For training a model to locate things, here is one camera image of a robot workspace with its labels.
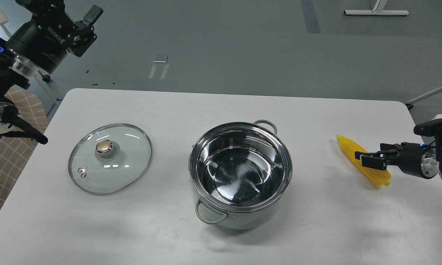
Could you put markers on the white desk leg base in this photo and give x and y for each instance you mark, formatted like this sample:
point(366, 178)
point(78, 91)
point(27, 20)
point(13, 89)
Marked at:
point(377, 10)

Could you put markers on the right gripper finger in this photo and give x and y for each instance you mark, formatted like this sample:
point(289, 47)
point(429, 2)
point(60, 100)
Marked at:
point(386, 151)
point(378, 163)

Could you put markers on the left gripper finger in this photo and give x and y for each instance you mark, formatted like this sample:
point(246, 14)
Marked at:
point(83, 36)
point(46, 12)

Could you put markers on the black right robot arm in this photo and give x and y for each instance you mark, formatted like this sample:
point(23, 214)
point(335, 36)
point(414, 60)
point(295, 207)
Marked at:
point(433, 129)

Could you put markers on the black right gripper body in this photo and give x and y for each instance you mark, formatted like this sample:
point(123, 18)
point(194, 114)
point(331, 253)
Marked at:
point(418, 160)

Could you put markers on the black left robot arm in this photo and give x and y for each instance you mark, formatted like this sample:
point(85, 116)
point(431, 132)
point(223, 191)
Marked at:
point(17, 70)

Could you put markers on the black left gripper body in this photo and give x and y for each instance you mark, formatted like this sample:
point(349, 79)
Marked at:
point(43, 43)

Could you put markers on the stainless steel pot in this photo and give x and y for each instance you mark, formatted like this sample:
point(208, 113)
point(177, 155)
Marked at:
point(239, 172)

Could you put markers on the glass pot lid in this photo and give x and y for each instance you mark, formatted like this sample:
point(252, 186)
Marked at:
point(110, 158)

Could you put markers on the beige checkered cloth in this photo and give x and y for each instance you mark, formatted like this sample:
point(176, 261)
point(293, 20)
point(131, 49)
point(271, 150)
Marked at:
point(15, 152)

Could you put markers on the yellow corn cob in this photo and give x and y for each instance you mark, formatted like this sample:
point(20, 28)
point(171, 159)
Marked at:
point(376, 177)

